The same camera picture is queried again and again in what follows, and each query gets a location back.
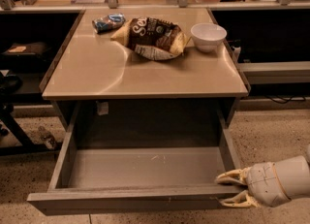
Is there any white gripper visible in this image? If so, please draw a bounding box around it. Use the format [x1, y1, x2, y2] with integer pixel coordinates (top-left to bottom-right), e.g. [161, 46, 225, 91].
[215, 162, 291, 208]

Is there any grey top drawer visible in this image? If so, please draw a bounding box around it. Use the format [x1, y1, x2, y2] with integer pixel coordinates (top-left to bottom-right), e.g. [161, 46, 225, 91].
[27, 99, 241, 215]

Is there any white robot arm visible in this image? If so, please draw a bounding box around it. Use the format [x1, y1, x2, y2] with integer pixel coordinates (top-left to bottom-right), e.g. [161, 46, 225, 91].
[215, 144, 310, 208]

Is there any grey three-drawer cabinet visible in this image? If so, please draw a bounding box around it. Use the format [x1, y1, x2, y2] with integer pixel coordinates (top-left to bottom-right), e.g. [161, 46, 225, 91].
[43, 9, 248, 148]

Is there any white bowl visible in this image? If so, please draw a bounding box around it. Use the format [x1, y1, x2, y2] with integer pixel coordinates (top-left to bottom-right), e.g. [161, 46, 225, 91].
[191, 23, 227, 52]

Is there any brown chip bag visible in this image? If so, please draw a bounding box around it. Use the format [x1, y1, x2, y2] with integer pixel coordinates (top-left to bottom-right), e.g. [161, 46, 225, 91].
[110, 17, 189, 61]

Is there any plastic bottle on floor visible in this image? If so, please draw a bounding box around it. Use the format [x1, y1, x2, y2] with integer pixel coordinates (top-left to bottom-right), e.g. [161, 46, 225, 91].
[38, 126, 57, 150]

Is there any blue crumpled snack bag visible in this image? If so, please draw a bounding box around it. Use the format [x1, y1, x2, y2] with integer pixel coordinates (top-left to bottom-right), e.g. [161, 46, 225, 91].
[92, 14, 126, 34]

